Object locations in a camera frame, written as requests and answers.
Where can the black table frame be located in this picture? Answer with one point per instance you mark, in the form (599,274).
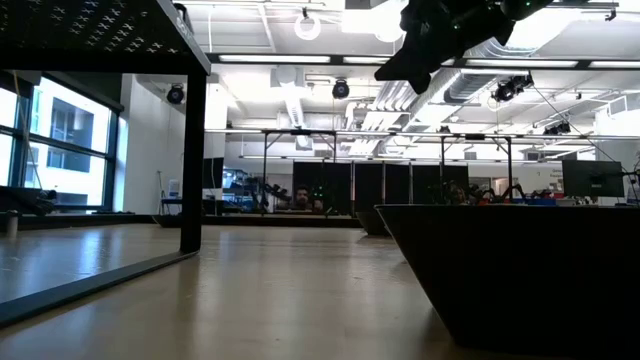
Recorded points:
(250,220)

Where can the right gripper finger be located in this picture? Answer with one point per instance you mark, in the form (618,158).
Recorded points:
(405,65)

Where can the large window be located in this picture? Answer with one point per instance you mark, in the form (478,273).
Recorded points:
(75,125)

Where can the small square black plate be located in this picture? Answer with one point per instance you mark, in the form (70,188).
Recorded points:
(372,222)

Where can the black partition panels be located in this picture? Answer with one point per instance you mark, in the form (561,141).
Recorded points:
(370,185)

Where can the black computer monitor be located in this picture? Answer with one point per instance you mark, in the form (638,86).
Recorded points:
(592,177)

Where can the small white cylinder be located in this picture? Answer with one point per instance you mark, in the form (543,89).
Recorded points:
(12,227)

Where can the black ceiling spot lamp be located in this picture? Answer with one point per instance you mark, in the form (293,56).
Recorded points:
(340,89)
(175,94)

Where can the black ceiling lamp cluster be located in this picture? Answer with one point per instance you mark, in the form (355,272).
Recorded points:
(557,129)
(512,87)

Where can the black perforated metal shelf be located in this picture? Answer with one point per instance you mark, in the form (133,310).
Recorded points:
(100,25)

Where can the person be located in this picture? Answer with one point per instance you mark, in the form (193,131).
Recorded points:
(454,192)
(302,196)

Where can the black background robot arm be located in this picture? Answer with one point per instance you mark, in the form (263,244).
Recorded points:
(275,191)
(500,195)

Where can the black wavy square plate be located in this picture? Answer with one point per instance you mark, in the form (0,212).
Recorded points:
(500,275)

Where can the black beam with light strips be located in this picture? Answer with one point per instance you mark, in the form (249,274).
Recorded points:
(337,59)

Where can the black wall screen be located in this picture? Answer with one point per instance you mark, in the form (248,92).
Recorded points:
(212,172)

